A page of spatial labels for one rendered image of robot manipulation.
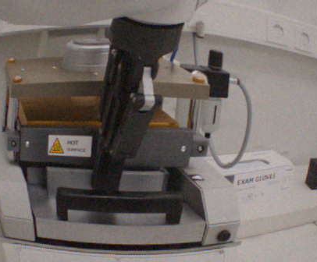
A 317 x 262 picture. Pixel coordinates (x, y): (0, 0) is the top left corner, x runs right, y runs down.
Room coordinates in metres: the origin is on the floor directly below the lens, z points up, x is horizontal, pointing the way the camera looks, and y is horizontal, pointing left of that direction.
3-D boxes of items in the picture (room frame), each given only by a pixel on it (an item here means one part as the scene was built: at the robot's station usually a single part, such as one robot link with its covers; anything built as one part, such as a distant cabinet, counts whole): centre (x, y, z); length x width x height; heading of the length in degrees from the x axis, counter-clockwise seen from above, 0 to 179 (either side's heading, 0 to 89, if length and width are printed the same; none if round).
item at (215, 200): (0.85, -0.05, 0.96); 0.26 x 0.05 x 0.07; 22
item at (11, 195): (0.76, 0.21, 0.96); 0.25 x 0.05 x 0.07; 22
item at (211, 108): (1.08, -0.06, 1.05); 0.15 x 0.05 x 0.15; 112
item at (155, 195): (0.70, 0.03, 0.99); 0.15 x 0.02 x 0.04; 112
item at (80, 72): (0.91, 0.10, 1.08); 0.31 x 0.24 x 0.13; 112
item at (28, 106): (0.88, 0.10, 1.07); 0.22 x 0.17 x 0.10; 112
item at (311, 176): (1.39, -0.44, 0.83); 0.09 x 0.06 x 0.07; 104
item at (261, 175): (1.32, -0.19, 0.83); 0.23 x 0.12 x 0.07; 121
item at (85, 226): (0.83, 0.09, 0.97); 0.30 x 0.22 x 0.08; 22
